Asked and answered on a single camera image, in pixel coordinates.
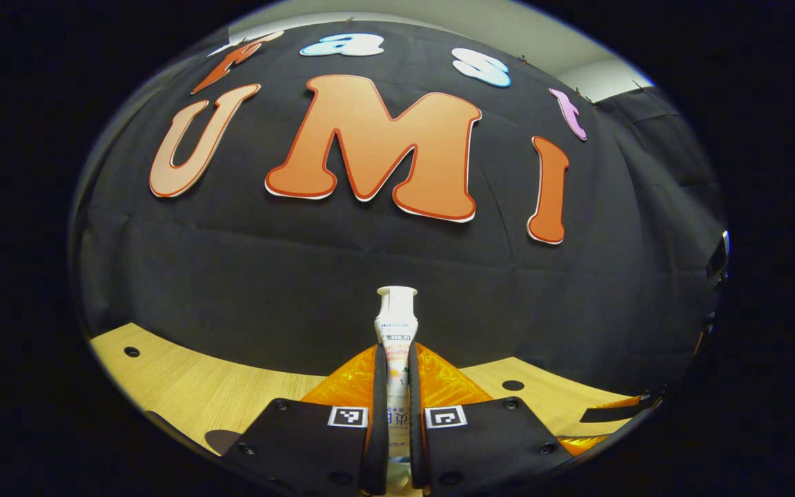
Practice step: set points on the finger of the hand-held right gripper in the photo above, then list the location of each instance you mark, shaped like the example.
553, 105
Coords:
611, 414

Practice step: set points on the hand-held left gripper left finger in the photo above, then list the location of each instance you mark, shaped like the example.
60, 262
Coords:
379, 421

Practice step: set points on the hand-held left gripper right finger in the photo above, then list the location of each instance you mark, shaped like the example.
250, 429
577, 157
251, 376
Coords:
415, 421

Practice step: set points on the white toothpaste tube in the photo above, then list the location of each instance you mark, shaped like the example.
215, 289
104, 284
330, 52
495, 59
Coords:
396, 317

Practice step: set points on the wooden desktop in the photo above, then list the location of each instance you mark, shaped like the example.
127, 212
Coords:
218, 393

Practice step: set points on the black backdrop cloth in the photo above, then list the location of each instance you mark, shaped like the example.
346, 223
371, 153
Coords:
266, 276

